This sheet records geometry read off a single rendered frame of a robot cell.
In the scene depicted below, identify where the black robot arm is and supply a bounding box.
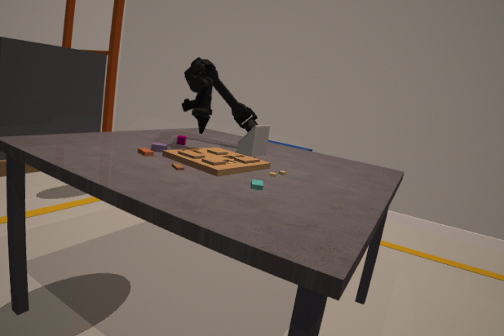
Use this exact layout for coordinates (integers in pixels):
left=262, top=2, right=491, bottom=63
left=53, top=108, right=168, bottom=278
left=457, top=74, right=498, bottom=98
left=182, top=57, right=258, bottom=132

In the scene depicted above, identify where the teal rectangular block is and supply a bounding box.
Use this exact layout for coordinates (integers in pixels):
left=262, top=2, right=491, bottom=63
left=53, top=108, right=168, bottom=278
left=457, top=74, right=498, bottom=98
left=251, top=179, right=263, bottom=191

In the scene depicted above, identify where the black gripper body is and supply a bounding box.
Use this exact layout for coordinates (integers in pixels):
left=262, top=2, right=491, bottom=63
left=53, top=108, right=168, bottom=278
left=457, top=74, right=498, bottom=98
left=192, top=93, right=212, bottom=117

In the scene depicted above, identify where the magenta cube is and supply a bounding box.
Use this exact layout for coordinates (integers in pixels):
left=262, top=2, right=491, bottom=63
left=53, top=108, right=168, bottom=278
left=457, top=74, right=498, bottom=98
left=177, top=135, right=187, bottom=145

